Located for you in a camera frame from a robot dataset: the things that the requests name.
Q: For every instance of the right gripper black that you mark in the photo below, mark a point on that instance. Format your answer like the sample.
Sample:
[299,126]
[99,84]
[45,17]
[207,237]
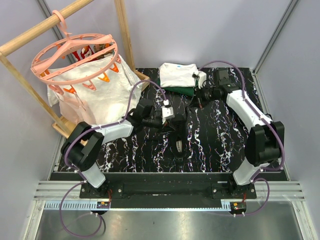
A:
[198,94]

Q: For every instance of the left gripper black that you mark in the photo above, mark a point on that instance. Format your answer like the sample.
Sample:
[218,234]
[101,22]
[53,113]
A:
[161,124]

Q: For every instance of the black canvas sneaker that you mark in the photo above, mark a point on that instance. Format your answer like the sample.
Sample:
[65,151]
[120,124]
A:
[177,133]

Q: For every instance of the black shoelace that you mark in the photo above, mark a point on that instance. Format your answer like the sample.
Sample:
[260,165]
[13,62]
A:
[193,106]

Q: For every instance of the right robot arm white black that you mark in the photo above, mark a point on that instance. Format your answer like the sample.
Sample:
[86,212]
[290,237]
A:
[265,142]

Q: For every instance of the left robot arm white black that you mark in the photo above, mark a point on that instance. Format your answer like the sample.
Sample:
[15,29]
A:
[82,147]

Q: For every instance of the folded green garment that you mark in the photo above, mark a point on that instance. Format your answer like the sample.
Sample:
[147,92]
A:
[185,90]

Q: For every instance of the folded white t-shirt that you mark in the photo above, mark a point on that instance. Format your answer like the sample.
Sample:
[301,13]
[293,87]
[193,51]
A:
[174,67]

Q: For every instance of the white cloth hanging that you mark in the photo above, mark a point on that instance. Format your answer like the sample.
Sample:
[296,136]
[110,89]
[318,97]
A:
[115,93]

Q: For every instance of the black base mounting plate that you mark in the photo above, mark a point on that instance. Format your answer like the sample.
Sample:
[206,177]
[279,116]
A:
[166,191]

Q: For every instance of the pink cloth hanging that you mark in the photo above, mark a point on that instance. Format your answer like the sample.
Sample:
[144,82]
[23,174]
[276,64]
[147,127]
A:
[76,111]

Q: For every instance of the pink round clip hanger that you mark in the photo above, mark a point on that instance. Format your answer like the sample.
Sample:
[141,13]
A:
[82,49]

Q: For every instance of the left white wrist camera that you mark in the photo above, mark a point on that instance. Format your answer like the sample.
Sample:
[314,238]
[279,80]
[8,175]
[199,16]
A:
[167,111]

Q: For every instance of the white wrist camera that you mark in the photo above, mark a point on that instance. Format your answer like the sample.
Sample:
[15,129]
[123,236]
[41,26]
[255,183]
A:
[200,77]
[167,111]

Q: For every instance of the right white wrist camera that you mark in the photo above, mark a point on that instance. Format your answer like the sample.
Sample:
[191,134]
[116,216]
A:
[200,77]

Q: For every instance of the aluminium rail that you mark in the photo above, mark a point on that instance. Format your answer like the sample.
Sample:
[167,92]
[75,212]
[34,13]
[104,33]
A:
[65,195]

